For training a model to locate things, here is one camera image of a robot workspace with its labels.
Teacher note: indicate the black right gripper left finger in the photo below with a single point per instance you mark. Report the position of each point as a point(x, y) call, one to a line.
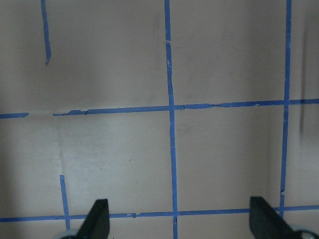
point(97, 222)

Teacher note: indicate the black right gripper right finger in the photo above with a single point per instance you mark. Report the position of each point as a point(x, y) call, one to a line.
point(265, 223)

